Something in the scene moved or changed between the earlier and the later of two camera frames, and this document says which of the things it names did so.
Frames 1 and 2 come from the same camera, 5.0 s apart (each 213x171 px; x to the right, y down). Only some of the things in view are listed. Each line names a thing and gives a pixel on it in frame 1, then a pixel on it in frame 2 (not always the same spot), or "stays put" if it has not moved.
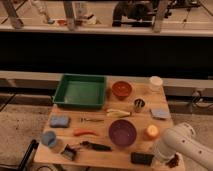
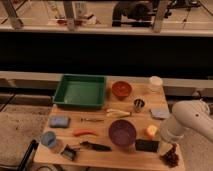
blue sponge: (59, 121) stays put
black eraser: (141, 158) → (147, 145)
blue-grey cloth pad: (160, 113) stays put
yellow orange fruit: (152, 130) stays put
